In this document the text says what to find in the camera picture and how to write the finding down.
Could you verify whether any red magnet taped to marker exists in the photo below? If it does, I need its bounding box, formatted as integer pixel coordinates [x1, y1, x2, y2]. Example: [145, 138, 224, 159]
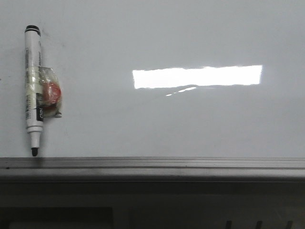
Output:
[39, 67, 62, 118]

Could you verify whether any white whiteboard marker black tip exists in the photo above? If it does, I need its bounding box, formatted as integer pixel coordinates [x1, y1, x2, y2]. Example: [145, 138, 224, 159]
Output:
[24, 25, 44, 156]

